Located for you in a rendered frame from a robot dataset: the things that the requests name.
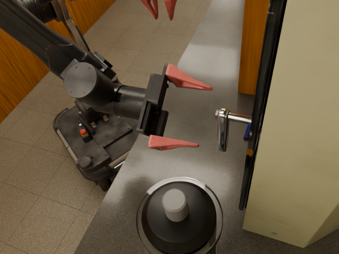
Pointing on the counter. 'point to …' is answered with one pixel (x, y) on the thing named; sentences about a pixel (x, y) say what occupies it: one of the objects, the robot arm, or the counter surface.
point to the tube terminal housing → (300, 131)
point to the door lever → (222, 138)
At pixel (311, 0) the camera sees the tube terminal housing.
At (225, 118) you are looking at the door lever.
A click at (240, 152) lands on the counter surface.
